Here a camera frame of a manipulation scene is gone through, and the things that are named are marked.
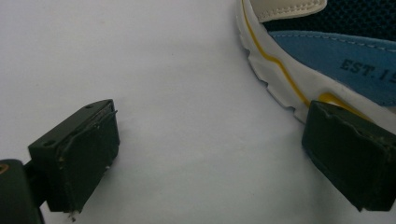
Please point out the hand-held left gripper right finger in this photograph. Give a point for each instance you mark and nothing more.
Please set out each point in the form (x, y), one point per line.
(351, 155)

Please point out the white and blue sneaker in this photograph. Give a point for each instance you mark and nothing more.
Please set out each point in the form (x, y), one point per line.
(323, 59)

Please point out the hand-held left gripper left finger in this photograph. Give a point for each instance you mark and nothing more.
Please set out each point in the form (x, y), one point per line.
(81, 149)

